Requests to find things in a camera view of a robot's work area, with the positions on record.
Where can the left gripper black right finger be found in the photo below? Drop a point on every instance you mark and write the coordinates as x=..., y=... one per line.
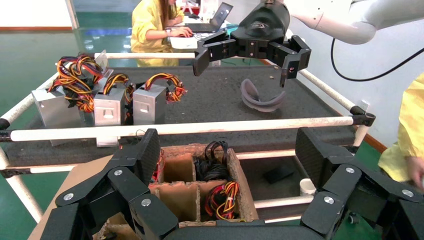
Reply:
x=344, y=185

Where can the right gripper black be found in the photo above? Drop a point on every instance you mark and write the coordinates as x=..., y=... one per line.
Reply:
x=261, y=30

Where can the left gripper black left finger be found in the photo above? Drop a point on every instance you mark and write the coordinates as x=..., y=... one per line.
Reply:
x=126, y=185

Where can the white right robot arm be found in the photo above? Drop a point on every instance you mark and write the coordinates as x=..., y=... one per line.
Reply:
x=348, y=23

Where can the cardboard box with dividers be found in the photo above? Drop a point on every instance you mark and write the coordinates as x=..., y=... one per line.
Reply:
x=179, y=198

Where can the short white pipe stub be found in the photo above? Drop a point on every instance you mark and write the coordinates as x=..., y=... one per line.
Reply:
x=308, y=187

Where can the black laptop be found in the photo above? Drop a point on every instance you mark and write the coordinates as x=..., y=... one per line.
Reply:
x=218, y=16

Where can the white pipe table leg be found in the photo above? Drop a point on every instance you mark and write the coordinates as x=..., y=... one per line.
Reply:
x=360, y=136
x=23, y=195

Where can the grey curved foam pad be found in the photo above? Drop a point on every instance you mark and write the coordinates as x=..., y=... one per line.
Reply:
x=261, y=106

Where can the black flat block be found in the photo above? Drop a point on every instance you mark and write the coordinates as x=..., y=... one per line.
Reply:
x=278, y=174

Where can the black pipe corner joint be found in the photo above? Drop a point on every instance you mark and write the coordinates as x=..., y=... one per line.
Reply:
x=3, y=124
x=364, y=118

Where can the white paper sheet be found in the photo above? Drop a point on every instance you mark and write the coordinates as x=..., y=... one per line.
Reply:
x=184, y=43

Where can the person in yellow coat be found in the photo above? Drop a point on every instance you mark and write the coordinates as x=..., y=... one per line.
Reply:
x=410, y=126

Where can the seated person in yellow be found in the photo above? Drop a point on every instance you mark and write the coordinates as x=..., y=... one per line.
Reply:
x=145, y=30

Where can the white label sign card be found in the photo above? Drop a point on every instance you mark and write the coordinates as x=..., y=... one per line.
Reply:
x=102, y=61

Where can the white building pillar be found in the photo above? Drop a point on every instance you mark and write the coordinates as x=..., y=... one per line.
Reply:
x=72, y=15

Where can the white pipe shelf rail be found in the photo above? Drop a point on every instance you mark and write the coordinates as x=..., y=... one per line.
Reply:
x=265, y=154
x=281, y=201
x=53, y=169

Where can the white wall socket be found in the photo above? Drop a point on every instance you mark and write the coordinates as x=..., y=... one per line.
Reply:
x=363, y=105

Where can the white pipe table rail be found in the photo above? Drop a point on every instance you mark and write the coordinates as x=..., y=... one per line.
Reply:
x=198, y=127
x=149, y=55
x=20, y=105
x=331, y=91

